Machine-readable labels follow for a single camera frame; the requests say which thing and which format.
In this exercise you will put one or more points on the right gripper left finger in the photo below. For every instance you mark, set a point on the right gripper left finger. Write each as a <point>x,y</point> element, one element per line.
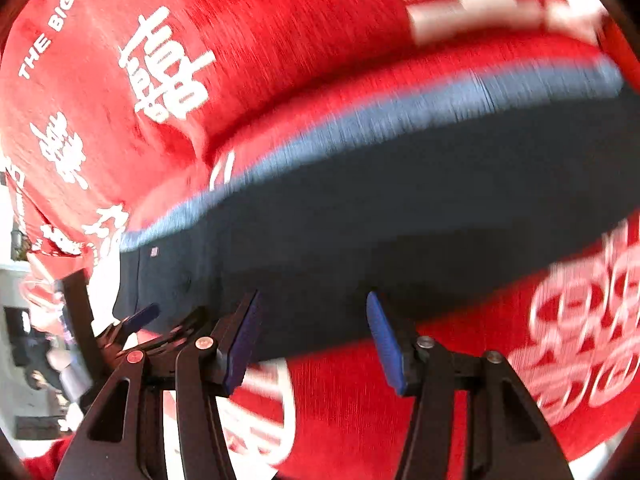
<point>121,437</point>

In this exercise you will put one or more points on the red sofa cover with characters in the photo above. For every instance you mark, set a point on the red sofa cover with characters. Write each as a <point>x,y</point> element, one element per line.
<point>115,112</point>

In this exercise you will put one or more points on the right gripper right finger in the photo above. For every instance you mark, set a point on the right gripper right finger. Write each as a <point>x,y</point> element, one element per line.
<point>507,436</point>

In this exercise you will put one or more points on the black pants with blue trim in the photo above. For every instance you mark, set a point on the black pants with blue trim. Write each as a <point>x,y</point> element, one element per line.
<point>433,197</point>

